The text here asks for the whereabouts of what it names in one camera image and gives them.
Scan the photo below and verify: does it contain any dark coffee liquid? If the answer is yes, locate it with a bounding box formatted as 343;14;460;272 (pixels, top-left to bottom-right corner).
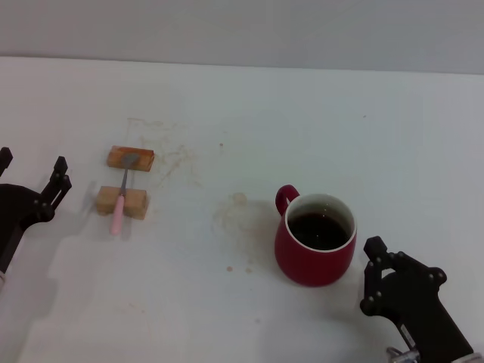
289;212;351;251

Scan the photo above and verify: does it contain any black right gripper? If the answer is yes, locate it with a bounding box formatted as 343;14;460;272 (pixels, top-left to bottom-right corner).
358;236;473;363

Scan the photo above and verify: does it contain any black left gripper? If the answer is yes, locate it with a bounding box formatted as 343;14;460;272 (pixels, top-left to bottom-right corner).
0;147;73;273

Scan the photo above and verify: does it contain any pale notched wooden block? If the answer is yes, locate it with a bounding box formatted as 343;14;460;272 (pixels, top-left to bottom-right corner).
95;185;148;220

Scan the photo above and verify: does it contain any pink handled metal spoon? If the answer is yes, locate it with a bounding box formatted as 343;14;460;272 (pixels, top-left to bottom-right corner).
110;153;140;235

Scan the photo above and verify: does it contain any orange stained wooden block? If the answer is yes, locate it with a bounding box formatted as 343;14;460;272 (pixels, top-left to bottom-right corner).
106;145;155;172

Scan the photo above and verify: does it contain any red ceramic cup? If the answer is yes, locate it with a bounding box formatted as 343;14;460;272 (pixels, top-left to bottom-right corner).
274;184;358;287

